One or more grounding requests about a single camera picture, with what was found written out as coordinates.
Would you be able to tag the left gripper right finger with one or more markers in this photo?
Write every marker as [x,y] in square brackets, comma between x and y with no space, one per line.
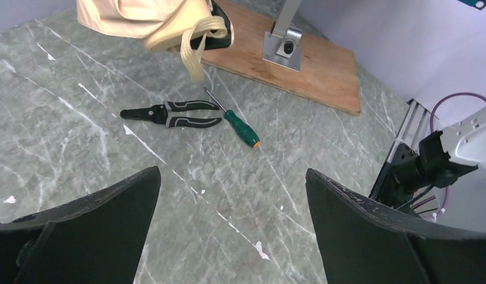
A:
[363,241]

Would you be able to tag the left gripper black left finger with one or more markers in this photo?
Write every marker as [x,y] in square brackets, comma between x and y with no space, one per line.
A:
[97,238]

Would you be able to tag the beige umbrella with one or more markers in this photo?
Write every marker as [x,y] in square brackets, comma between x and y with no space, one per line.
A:
[187,27]

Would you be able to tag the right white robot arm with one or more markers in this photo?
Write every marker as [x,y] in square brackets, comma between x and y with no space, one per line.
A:
[419,161]

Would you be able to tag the wooden board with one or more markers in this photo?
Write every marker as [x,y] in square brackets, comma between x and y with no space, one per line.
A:
[328,73]

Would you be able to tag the aluminium frame rail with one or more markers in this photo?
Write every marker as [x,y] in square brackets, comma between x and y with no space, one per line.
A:
[412,130]

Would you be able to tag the green handled screwdriver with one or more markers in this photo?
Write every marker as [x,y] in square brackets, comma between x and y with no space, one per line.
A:
[242,129]

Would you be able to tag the metal switch stand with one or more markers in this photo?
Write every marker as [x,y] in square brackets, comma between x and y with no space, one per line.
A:
[281,45]

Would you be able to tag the dark teal network switch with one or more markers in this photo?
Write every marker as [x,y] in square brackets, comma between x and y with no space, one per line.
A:
[477,4]

